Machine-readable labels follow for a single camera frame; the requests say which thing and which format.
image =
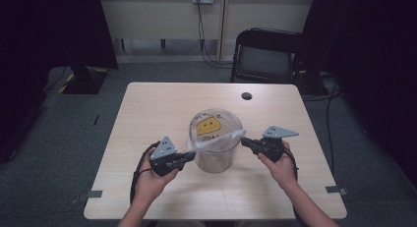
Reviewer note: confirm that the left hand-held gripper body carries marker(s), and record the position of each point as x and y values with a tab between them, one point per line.
164	158

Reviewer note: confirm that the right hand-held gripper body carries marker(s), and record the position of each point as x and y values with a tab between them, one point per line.
272	146

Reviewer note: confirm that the clear plastic bin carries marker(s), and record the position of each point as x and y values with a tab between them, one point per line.
213	163

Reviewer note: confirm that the clear plastic bag yellow print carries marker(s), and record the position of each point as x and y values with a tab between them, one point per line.
213	128

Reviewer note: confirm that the person's right hand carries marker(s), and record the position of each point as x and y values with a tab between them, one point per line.
283	171

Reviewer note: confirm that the person's left hand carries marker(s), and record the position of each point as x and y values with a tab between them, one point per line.
150	187

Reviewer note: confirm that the plain black stand base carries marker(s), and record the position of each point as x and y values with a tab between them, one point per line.
311	86

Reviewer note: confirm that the grey tape strip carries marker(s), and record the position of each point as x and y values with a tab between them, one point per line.
336	190
94	194

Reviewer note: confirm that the black folding chair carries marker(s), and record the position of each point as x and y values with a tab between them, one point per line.
265	60

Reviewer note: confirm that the black stand base yellow stripes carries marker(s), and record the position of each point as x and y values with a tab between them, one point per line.
85	81

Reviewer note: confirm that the dark curtain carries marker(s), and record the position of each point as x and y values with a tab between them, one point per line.
377	73
39	56

